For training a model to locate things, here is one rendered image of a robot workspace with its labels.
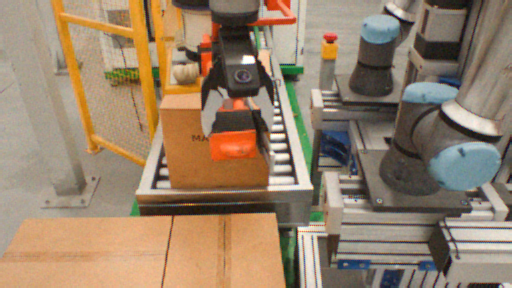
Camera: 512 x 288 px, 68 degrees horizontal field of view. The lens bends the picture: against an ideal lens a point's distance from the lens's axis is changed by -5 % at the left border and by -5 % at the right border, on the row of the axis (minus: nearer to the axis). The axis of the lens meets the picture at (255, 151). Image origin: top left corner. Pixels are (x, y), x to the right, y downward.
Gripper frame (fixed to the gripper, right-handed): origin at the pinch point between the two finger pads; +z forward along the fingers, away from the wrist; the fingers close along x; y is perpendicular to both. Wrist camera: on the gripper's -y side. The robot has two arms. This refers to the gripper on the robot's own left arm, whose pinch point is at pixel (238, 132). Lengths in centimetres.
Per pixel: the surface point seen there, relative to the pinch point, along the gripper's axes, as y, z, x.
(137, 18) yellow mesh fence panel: 141, 18, 33
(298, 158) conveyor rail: 81, 66, -35
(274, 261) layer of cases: 30, 71, -15
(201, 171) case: 68, 59, 7
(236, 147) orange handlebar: -5.5, -0.8, 0.9
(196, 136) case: 68, 42, 8
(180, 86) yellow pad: 44.2, 11.1, 10.9
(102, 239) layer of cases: 49, 72, 46
